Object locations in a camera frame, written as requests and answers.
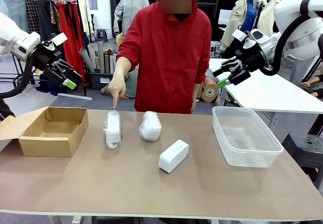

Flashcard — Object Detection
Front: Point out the grid pattern hanging garment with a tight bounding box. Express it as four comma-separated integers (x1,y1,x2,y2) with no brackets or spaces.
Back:
26,0,41,34

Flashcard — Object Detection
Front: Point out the open cardboard box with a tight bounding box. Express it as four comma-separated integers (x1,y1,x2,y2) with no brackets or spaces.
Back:
0,106,89,158

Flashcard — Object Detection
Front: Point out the bare seated mannequin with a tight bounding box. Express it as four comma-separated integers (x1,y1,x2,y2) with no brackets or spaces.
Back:
299,65,323,98

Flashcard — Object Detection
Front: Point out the black fabric object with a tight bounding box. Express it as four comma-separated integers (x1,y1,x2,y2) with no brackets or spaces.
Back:
0,98,16,121

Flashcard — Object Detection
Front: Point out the brown cardboard tube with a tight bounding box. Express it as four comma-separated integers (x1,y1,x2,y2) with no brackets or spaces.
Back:
104,53,111,74

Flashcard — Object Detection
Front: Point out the metal clothes rack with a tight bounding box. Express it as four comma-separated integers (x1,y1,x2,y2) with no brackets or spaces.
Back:
0,0,93,101

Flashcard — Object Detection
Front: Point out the black plastic stool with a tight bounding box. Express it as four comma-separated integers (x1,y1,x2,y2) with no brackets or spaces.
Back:
281,132,323,184

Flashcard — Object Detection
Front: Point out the seated mannequin in green shirt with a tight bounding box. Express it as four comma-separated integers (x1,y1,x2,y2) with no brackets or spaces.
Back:
100,70,139,100

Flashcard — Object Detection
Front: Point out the person in red jacket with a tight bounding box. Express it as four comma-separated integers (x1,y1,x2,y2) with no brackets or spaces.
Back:
117,0,212,115

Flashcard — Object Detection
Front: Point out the white paper roll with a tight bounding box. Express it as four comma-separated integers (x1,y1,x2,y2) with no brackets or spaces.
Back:
110,54,117,75

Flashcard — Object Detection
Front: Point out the rounded bubble-wrapped clock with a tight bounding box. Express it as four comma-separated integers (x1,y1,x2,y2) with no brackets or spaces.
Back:
138,111,162,142

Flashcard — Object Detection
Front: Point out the brown paper spool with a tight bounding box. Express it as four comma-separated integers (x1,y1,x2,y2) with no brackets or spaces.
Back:
200,76,220,104

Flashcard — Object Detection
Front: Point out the black storage bin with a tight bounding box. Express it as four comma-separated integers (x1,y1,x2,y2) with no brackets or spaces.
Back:
89,71,114,90

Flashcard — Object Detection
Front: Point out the black arm hose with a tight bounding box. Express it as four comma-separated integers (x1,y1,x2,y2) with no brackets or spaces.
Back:
0,54,35,99
259,0,318,76

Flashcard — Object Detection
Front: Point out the white side table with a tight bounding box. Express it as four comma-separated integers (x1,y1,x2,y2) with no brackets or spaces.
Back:
208,58,323,134

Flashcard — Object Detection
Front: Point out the grey step stool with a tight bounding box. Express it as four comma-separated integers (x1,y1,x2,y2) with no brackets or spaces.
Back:
96,28,109,43

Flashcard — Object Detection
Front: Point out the slanted grey paper roll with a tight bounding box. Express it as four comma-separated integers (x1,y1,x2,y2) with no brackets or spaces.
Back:
78,47,96,73

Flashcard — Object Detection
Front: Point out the upright grey tube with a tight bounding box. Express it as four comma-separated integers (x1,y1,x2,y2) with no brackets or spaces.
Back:
97,41,105,74

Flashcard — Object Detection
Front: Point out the red hanging dress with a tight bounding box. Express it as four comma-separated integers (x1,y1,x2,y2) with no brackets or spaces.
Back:
56,2,85,80

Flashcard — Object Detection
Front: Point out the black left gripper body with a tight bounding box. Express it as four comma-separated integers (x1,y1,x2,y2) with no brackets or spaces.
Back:
32,46,63,76

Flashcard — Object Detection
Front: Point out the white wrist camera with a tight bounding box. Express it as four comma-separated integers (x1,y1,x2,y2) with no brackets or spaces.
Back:
51,32,68,45
232,29,247,42

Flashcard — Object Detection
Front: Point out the mannequin in grey hoodie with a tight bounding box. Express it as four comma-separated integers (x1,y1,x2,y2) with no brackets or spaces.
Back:
113,0,150,39

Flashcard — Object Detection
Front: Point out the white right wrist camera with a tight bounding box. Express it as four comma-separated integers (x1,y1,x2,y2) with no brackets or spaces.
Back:
232,29,247,42

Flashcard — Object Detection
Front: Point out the black hanging garment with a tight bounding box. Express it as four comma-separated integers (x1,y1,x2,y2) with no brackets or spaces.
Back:
37,0,60,44

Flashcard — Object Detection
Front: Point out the unwrapped white clock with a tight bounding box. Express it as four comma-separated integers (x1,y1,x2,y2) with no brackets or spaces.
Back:
158,139,190,174

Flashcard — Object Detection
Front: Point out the black right arm hose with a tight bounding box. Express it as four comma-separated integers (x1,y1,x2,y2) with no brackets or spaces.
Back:
259,0,318,76

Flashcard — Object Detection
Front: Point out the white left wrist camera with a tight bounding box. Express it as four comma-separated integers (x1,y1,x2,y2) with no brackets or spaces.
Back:
51,32,68,45

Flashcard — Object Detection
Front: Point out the person's right forearm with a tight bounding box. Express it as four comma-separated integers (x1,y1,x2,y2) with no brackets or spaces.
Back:
112,56,138,80

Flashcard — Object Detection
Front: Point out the light blue hanging jacket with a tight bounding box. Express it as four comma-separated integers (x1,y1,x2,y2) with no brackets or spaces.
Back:
0,0,28,33

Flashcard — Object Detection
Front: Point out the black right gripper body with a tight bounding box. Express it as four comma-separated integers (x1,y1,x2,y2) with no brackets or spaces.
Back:
238,44,268,73

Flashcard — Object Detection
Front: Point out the dark blue cloth pile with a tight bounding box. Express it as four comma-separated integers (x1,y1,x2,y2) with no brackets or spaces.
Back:
36,79,84,96

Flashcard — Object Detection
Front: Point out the mannequin in beige coat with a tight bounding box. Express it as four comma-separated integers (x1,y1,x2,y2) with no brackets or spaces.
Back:
220,0,267,54

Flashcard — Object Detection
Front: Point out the person's left forearm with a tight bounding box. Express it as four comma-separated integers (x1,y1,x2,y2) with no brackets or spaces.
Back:
192,82,200,114

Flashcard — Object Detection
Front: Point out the white monitor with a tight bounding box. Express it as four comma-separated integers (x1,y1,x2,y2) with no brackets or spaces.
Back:
218,9,234,25

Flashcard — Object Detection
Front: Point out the person's right hand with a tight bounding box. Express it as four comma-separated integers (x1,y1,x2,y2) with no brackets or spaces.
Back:
108,76,127,109

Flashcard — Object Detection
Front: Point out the beige paper roll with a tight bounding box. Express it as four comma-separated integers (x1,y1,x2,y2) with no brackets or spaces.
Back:
87,44,101,71

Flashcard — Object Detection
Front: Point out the cream dressed mannequin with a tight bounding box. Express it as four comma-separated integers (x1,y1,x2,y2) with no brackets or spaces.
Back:
257,0,301,37

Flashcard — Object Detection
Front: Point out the black left arm hose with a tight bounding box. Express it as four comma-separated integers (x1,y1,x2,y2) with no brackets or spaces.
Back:
0,54,35,99

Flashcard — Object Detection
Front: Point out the clear plastic container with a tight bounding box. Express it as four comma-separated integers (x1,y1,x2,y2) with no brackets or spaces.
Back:
211,106,284,169

